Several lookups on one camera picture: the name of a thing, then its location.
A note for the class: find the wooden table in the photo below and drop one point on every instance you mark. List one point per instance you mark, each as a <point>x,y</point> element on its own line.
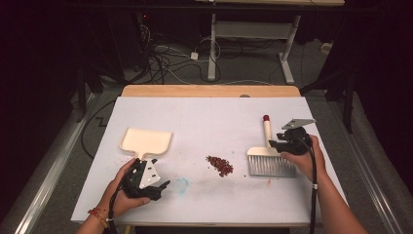
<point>195,91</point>

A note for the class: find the cream hand brush grey bristles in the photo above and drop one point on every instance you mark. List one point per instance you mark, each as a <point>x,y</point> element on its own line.
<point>259,151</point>

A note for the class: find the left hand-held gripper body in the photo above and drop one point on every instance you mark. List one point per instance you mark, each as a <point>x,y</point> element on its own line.
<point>149,175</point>

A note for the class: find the cream plastic dustpan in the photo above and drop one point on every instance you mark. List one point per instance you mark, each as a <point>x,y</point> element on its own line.
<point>147,142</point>

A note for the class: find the person's left hand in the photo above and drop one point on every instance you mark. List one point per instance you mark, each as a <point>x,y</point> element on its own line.
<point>118,203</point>

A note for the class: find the pile of red beans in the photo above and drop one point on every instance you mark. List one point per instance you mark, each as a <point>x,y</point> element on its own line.
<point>220,165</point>

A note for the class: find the metal floor rail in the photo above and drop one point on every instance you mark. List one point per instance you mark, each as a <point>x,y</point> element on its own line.
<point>373,191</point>
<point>48,182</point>

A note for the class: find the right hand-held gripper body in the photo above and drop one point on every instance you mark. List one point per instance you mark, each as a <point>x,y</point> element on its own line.
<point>297,143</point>

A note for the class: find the black metal stand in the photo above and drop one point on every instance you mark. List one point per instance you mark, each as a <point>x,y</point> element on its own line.
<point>347,97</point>
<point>81,94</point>

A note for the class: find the person's right hand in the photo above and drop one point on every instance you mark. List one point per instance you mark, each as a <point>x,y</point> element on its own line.
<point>311,162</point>

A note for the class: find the white metal desk frame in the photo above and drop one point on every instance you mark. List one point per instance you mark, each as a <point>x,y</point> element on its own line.
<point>251,30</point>

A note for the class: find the white power adapter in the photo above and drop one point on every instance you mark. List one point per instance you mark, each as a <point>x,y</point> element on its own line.
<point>194,56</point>

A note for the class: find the white table cover board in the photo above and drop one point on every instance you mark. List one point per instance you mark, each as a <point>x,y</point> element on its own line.
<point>207,123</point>

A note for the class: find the white floor box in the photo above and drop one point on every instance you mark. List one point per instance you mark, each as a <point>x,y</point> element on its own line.
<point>326,47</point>

